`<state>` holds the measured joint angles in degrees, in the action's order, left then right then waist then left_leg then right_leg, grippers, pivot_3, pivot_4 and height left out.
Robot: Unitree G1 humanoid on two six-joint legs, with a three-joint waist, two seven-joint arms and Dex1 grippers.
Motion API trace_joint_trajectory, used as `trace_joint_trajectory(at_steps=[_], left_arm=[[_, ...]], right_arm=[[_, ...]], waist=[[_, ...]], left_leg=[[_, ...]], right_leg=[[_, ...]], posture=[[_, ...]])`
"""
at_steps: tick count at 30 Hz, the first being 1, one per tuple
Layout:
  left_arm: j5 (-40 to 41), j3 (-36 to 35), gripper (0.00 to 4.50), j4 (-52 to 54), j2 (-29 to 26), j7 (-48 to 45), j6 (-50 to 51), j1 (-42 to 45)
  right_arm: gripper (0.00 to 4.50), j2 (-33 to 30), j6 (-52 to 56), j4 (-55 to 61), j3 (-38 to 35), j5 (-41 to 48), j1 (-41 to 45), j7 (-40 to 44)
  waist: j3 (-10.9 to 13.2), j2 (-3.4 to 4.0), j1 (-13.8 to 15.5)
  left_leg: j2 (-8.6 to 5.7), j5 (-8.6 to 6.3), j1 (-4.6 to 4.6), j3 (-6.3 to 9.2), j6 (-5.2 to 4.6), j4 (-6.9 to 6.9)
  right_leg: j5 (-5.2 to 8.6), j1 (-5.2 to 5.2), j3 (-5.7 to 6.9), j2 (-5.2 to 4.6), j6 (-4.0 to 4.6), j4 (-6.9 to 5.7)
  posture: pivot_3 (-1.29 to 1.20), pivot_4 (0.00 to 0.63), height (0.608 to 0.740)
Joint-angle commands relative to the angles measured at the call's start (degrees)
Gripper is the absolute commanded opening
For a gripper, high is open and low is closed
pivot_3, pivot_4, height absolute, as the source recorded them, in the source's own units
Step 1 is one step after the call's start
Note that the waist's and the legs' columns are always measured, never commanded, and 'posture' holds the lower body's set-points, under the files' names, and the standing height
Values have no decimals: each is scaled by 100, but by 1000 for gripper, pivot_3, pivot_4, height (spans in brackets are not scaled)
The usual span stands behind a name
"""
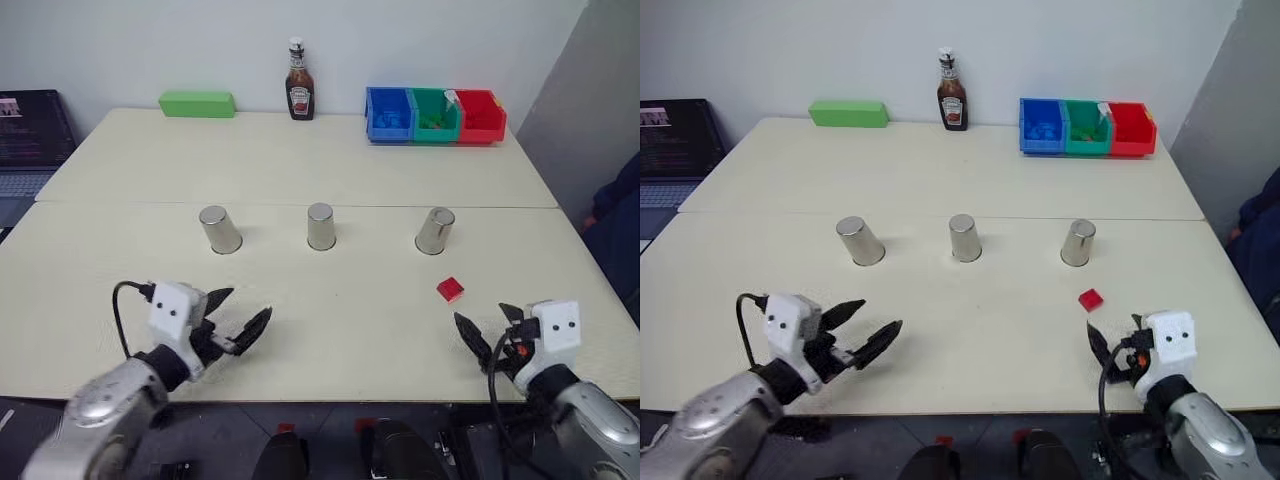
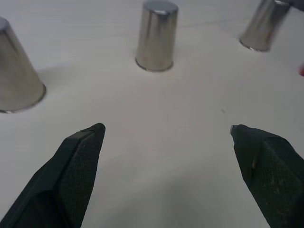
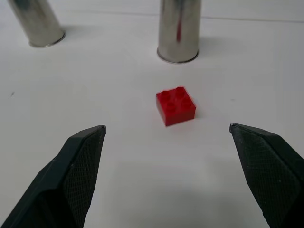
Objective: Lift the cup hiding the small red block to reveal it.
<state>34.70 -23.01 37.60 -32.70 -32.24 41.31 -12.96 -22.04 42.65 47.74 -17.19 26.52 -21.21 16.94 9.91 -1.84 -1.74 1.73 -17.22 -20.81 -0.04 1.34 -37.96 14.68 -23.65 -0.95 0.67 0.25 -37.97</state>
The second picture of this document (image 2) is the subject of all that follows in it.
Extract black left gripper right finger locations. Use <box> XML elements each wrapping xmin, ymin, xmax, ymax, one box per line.
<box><xmin>229</xmin><ymin>124</ymin><xmax>304</xmax><ymax>228</ymax></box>

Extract steel cup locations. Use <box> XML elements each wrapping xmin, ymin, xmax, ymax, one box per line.
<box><xmin>135</xmin><ymin>0</ymin><xmax>179</xmax><ymax>72</ymax></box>
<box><xmin>239</xmin><ymin>0</ymin><xmax>291</xmax><ymax>52</ymax></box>
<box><xmin>0</xmin><ymin>17</ymin><xmax>47</xmax><ymax>114</ymax></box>

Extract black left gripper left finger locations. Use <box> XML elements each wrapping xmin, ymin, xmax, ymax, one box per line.
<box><xmin>0</xmin><ymin>123</ymin><xmax>106</xmax><ymax>228</ymax></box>

